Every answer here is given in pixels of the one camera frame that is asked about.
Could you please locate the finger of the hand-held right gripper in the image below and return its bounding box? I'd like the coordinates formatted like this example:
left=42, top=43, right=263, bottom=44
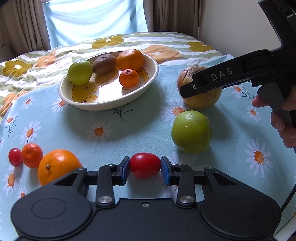
left=180, top=84, right=197, bottom=99
left=192, top=49, right=274, bottom=93

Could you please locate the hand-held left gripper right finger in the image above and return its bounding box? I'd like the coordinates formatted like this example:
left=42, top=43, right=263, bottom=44
left=161, top=156, right=237, bottom=207

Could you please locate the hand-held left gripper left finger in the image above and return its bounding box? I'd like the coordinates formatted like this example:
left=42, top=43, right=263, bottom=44
left=54, top=156, right=130, bottom=208

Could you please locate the yellow-brown bruised apple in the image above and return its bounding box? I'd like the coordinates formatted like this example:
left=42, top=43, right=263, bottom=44
left=177, top=65, right=222, bottom=109

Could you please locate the red cherry tomato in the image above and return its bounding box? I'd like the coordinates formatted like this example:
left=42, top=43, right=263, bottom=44
left=129, top=152, right=162, bottom=179
left=9, top=148, right=23, bottom=167

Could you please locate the small tangerine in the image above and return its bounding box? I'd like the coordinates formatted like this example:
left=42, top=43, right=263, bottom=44
left=119, top=69, right=139, bottom=88
left=21, top=143, right=43, bottom=168

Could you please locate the medium orange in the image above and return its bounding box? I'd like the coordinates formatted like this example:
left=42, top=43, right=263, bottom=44
left=116, top=49, right=144, bottom=71

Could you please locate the cream bowl with yellow print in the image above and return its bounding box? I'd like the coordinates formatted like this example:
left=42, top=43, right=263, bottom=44
left=58, top=52, right=159, bottom=111

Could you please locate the brown kiwi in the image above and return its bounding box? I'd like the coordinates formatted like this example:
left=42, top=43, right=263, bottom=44
left=92, top=54, right=117, bottom=75

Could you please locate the large green apple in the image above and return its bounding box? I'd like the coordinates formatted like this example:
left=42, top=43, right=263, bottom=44
left=68, top=60, right=93, bottom=86

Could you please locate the person's right hand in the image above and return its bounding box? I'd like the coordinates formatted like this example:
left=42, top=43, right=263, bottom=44
left=252, top=91, right=296, bottom=149

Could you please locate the small green apple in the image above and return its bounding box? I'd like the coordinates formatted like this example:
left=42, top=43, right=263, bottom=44
left=171, top=110, right=212, bottom=154

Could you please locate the light blue daisy tablecloth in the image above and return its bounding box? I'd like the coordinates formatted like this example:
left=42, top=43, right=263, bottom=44
left=0, top=54, right=296, bottom=241

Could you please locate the floral striped blanket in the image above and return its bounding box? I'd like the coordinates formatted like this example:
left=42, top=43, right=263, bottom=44
left=0, top=31, right=225, bottom=118

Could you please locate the large orange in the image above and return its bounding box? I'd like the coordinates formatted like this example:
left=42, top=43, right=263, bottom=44
left=37, top=149, right=83, bottom=186

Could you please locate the brown curtain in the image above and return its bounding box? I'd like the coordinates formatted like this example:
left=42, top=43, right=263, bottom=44
left=0, top=0, right=51, bottom=57
left=142, top=0, right=203, bottom=39

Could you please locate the light blue hanging sheet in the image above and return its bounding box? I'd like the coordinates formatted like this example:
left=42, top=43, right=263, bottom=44
left=43, top=0, right=148, bottom=50

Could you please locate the black cable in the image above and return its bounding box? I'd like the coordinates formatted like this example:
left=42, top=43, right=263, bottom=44
left=280, top=179, right=296, bottom=212

